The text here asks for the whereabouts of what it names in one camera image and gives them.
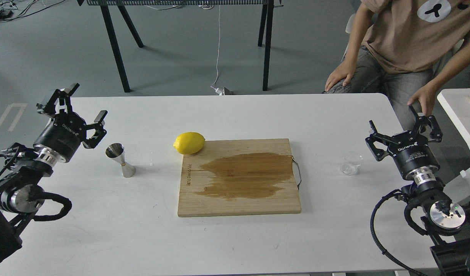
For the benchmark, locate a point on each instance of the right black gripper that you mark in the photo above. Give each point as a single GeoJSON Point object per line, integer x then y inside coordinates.
{"type": "Point", "coordinates": [415, 155]}

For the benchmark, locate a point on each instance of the person left hand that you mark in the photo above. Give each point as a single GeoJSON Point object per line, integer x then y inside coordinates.
{"type": "Point", "coordinates": [426, 96]}

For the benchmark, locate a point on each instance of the white side table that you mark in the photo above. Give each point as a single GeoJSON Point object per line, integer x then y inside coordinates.
{"type": "Point", "coordinates": [456, 103]}

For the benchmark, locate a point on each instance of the wooden cutting board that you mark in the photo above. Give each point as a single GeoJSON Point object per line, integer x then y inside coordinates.
{"type": "Point", "coordinates": [239, 177]}

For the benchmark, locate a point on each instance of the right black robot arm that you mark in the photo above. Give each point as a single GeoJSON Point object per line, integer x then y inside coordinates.
{"type": "Point", "coordinates": [428, 211]}

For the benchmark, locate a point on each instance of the person right hand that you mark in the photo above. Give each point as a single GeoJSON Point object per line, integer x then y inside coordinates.
{"type": "Point", "coordinates": [345, 71]}

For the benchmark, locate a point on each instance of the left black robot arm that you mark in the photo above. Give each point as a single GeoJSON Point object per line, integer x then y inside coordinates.
{"type": "Point", "coordinates": [21, 198]}

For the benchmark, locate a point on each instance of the seated person in tan shirt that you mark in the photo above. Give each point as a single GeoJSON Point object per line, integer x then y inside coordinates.
{"type": "Point", "coordinates": [402, 45]}

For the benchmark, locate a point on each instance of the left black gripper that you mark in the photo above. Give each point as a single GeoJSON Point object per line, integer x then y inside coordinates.
{"type": "Point", "coordinates": [66, 131]}

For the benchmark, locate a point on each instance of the black metal frame table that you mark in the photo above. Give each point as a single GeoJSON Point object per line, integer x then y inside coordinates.
{"type": "Point", "coordinates": [151, 26]}

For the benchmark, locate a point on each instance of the white power adapter on floor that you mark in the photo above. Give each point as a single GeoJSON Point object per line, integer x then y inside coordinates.
{"type": "Point", "coordinates": [222, 91]}

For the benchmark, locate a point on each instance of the steel jigger measuring cup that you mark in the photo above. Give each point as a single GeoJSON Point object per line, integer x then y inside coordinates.
{"type": "Point", "coordinates": [116, 152]}

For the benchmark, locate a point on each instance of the yellow lemon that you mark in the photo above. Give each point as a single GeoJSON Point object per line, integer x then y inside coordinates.
{"type": "Point", "coordinates": [189, 143]}

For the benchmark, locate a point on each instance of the clear plastic cup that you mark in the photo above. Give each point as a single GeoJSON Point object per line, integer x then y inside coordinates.
{"type": "Point", "coordinates": [352, 162]}

